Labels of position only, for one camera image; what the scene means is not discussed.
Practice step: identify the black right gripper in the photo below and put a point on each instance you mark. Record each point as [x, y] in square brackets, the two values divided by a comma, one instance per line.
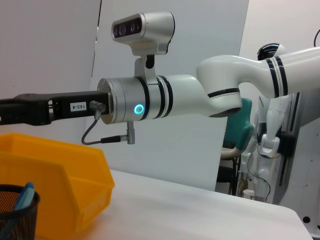
[62, 106]

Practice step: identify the blue capped scissors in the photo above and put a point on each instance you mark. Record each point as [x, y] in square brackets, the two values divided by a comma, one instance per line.
[25, 195]

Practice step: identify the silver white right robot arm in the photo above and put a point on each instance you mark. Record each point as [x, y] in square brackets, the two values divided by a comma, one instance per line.
[187, 97]

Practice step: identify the black mesh pen holder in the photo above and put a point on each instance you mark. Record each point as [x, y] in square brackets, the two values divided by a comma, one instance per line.
[22, 220]

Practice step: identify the yellow plastic bin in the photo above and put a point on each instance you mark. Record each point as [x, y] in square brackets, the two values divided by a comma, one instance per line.
[62, 175]

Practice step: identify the white paper cup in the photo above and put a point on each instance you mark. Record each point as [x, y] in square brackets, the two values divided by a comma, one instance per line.
[249, 193]

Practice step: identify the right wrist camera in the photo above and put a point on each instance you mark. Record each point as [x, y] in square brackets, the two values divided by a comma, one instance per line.
[150, 27]

